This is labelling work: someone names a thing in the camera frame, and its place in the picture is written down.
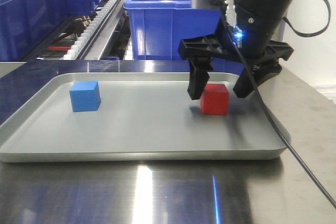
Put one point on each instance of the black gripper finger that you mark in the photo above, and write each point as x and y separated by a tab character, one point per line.
242	85
198	78

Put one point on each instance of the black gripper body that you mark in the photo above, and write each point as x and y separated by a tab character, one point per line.
251	36

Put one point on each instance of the red cube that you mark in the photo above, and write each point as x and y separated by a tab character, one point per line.
214	99

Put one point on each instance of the blue cube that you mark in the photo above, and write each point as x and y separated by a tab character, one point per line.
85	96

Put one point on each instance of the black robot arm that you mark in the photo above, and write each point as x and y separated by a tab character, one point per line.
273	8

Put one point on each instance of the blue plastic bin right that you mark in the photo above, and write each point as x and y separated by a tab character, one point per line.
157	26

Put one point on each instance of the blue plastic bin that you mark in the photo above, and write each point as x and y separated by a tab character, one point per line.
26	23
157	26

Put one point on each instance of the blue plastic bin left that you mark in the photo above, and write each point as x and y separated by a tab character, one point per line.
26	23

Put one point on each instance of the grey metal tray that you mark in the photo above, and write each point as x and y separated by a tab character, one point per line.
142	116

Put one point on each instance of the white roller rail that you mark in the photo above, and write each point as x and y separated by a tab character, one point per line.
93	40

